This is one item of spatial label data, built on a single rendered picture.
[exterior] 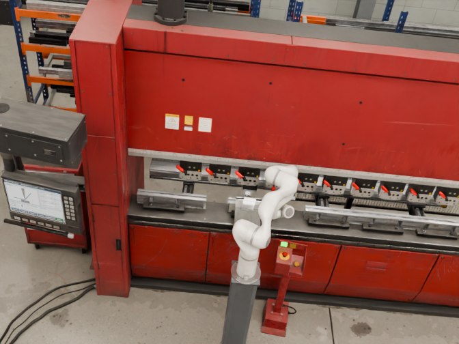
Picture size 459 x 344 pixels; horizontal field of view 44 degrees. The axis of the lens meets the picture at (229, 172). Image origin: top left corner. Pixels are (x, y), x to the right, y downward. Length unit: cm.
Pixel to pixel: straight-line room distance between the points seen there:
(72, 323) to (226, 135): 195
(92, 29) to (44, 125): 59
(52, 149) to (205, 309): 210
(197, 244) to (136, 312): 79
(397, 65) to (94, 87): 172
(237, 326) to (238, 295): 36
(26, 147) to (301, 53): 160
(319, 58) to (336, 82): 21
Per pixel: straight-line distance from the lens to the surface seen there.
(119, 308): 466
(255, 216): 396
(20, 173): 345
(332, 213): 416
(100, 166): 368
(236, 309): 382
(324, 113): 355
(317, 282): 458
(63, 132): 309
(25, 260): 506
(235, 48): 327
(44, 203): 342
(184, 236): 419
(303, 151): 373
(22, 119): 322
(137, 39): 331
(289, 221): 415
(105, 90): 330
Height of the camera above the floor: 385
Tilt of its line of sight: 42 degrees down
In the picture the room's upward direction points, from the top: 7 degrees clockwise
